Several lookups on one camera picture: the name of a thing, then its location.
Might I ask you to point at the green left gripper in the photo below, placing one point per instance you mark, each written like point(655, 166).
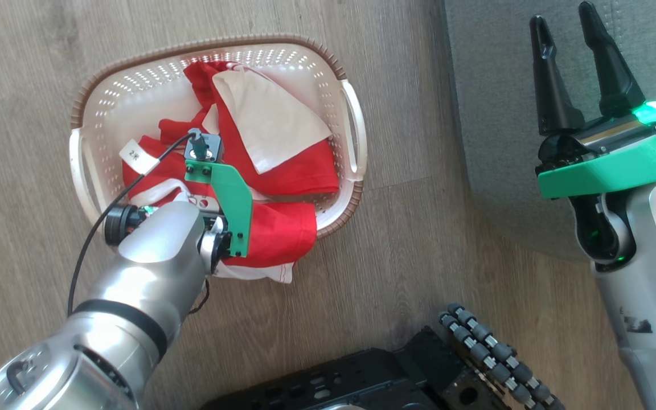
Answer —
point(231, 193)

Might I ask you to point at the grey fabric sofa seat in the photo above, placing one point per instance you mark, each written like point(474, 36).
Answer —
point(510, 114)

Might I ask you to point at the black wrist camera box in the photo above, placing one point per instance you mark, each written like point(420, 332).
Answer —
point(204, 147)

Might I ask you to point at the black grey roller wheel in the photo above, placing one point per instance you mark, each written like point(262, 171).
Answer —
point(493, 353)

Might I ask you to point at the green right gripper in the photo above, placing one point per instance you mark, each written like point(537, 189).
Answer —
point(618, 162)

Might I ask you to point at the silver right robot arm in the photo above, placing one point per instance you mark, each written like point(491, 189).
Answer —
point(652, 296)

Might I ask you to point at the cream perforated plastic laundry basket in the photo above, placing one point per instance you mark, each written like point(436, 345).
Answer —
point(134, 102)

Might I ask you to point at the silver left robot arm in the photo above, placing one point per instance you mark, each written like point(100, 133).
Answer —
point(134, 285)

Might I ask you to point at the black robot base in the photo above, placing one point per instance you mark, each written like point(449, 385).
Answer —
point(362, 381)

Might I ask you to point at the red and white garment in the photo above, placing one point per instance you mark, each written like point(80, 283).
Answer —
point(294, 165)

